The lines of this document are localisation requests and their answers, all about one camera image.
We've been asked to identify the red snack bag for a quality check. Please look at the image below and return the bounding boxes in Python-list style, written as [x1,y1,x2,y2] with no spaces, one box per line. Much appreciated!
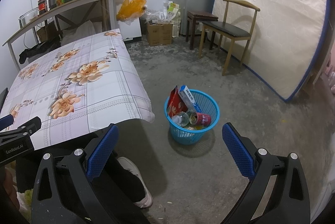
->
[167,85,189,117]

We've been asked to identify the person's white shoe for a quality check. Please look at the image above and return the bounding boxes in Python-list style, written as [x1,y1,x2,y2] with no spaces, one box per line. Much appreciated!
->
[117,157,154,208]

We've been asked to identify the person's legs in black pants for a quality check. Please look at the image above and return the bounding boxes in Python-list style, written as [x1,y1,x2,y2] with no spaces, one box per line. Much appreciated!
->
[89,151,148,224]

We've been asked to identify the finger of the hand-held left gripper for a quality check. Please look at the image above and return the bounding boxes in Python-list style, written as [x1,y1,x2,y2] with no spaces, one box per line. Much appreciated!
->
[0,114,14,132]
[0,116,42,141]

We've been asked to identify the beige mattress with blue edge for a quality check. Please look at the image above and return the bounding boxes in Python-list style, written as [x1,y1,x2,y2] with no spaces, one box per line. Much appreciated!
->
[211,0,329,103]

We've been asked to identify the brown cardboard box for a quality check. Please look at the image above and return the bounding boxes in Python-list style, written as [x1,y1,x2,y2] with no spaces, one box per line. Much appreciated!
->
[37,23,59,43]

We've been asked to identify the dark red sauce jar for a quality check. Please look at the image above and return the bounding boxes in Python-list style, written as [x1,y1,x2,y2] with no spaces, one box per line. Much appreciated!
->
[37,0,48,15]

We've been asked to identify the red drink can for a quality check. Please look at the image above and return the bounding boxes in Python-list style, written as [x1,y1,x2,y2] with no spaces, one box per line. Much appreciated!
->
[189,112,212,127]

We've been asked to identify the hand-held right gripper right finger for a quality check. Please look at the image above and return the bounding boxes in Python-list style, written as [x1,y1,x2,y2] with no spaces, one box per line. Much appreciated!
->
[222,122,311,224]

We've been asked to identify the yellow plastic bag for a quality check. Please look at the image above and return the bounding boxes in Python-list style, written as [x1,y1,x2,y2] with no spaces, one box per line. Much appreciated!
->
[116,0,147,21]

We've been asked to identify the white sack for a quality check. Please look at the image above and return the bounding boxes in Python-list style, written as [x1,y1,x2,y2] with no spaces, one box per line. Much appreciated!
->
[61,20,96,47]

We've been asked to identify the blue and white carton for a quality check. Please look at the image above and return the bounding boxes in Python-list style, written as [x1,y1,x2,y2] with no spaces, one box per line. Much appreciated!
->
[178,85,201,113]

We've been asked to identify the wooden chair with black seat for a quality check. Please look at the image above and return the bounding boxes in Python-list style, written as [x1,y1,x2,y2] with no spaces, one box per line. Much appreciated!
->
[198,0,261,76]

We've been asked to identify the white low cabinet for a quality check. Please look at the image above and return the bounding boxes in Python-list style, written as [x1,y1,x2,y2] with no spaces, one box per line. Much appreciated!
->
[117,16,143,42]

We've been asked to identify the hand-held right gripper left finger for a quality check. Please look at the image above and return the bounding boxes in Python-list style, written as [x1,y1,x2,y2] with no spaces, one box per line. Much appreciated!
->
[31,124,119,224]

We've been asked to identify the white shopping bag green print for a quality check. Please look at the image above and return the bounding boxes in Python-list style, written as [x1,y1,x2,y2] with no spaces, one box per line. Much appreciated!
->
[164,1,182,22]

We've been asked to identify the clear glass jug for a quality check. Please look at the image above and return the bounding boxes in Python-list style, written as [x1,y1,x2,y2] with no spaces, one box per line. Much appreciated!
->
[19,8,39,27]

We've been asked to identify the grey long side table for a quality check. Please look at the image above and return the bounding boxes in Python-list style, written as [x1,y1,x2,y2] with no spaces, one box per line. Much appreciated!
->
[3,0,118,71]

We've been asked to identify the person's left hand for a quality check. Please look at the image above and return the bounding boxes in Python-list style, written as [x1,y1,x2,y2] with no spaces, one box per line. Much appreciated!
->
[0,169,20,214]

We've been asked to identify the crumpled clear plastic bag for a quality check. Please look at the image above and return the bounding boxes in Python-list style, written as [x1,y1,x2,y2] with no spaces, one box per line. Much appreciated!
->
[143,8,168,25]

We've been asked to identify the black clothing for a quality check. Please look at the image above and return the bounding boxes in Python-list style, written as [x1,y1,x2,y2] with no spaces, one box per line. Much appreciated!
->
[19,40,62,65]

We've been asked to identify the blue plastic waste basket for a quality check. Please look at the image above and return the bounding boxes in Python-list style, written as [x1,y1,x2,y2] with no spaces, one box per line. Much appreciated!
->
[164,89,220,146]

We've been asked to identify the green plastic bottle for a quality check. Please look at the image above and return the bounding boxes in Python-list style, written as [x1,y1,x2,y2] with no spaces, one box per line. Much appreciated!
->
[171,111,193,127]

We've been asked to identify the dark wooden stool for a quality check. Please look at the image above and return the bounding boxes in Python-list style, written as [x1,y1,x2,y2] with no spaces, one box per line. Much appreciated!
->
[186,10,219,50]

